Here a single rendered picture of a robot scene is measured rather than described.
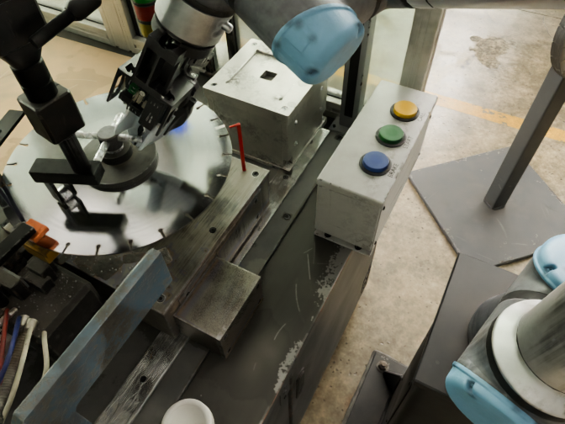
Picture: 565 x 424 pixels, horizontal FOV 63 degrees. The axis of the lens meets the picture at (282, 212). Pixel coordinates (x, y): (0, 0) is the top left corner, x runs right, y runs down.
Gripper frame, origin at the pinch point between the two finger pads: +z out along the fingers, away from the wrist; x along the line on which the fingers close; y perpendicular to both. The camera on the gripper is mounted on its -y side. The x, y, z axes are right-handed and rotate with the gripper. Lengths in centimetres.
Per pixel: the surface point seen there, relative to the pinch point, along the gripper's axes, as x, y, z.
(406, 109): 31.7, -26.7, -15.2
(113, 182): 0.8, 6.3, 4.2
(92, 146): -5.3, 1.1, 6.5
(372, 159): 30.0, -13.7, -11.2
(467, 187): 95, -113, 33
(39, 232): -2.0, 17.0, 7.1
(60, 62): -36, -43, 39
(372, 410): 87, -21, 60
